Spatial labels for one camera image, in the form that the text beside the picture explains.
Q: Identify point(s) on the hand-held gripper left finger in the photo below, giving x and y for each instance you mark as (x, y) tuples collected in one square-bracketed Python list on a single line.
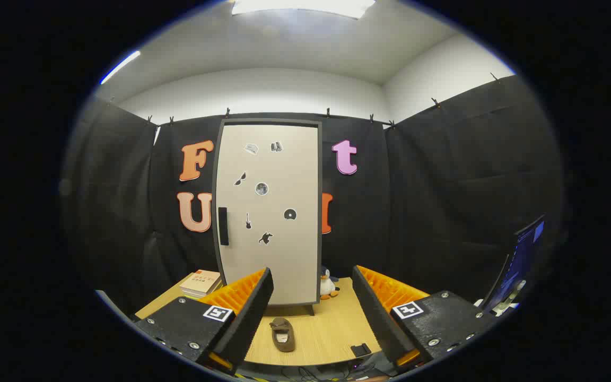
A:
[(247, 323)]

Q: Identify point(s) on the yellow edged book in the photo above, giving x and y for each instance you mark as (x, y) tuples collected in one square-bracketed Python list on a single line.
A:
[(208, 294)]

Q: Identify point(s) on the computer monitor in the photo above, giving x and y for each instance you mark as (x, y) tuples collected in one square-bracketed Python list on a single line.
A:
[(520, 260)]

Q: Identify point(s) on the small black block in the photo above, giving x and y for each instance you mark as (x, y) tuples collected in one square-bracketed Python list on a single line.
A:
[(361, 350)]

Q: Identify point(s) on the beige cover book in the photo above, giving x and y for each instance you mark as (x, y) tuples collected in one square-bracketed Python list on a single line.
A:
[(202, 281)]

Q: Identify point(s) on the black backdrop cloth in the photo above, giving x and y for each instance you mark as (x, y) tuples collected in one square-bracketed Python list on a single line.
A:
[(433, 201)]

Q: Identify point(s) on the narrow ceiling light strip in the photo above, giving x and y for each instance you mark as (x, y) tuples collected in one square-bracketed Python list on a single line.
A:
[(120, 67)]

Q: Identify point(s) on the grey shoe cabinet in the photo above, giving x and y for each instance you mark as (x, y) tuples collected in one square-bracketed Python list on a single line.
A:
[(271, 121)]

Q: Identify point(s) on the wide ceiling light panel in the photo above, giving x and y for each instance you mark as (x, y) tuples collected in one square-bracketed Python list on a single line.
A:
[(300, 6)]

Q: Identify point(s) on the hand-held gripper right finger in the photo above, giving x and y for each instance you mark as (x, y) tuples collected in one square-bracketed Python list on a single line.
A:
[(377, 318)]

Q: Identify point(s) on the brown fuzzy shoe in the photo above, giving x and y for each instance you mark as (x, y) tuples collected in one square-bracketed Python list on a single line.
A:
[(286, 344)]

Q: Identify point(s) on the penguin plush toy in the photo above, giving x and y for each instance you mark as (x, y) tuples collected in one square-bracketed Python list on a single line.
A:
[(328, 286)]

